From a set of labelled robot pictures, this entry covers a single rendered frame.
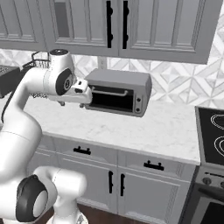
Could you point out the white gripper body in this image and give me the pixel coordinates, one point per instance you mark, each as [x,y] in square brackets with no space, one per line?
[70,98]

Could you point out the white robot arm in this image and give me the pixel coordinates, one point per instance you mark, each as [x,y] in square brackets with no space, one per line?
[20,131]

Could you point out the narrow grey drawer front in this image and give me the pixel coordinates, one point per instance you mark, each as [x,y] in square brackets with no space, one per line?
[46,143]

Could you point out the grey toaster oven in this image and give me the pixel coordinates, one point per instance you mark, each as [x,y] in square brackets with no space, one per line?
[122,78]

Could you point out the dark grey box appliance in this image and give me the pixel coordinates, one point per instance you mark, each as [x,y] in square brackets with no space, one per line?
[8,78]

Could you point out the narrow grey base cupboard door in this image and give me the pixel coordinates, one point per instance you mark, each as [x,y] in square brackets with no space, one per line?
[43,162]

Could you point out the black hob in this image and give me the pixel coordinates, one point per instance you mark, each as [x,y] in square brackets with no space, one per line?
[211,137]

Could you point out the grey oven knob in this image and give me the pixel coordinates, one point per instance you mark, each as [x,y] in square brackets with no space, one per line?
[222,184]
[206,180]

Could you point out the white wall socket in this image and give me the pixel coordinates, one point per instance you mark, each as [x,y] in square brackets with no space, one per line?
[102,62]

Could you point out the narrow grey wall cupboard door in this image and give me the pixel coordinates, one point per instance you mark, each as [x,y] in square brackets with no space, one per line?
[17,20]

